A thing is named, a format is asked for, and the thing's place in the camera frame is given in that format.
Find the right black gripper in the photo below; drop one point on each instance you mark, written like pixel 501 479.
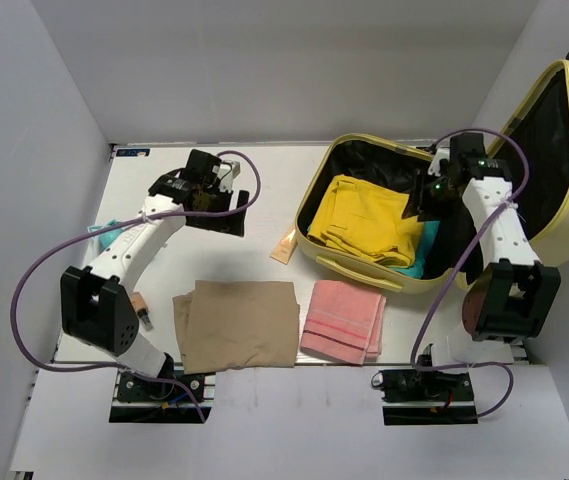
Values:
pixel 417 196

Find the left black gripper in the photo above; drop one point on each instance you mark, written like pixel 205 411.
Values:
pixel 230 224

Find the teal garment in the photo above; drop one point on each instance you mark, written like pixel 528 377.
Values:
pixel 425 245

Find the yellow garment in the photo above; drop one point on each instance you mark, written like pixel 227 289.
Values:
pixel 366 221

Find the beige cosmetic tube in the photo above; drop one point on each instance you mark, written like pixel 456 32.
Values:
pixel 285 248

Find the beige garment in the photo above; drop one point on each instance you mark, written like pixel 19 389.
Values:
pixel 235 325

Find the pink striped towel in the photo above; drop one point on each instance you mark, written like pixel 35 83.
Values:
pixel 344 323

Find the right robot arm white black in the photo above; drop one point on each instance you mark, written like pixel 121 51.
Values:
pixel 511 298

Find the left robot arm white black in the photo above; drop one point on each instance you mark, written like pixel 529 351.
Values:
pixel 96 301

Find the teal cat-ear headphones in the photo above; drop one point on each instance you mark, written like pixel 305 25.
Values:
pixel 107 234

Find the small beige bottle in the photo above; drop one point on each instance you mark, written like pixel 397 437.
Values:
pixel 142 311

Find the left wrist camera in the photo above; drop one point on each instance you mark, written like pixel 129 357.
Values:
pixel 229 171

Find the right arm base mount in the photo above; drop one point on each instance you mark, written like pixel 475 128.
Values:
pixel 415 398

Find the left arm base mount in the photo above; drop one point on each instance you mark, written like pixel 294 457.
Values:
pixel 138 401

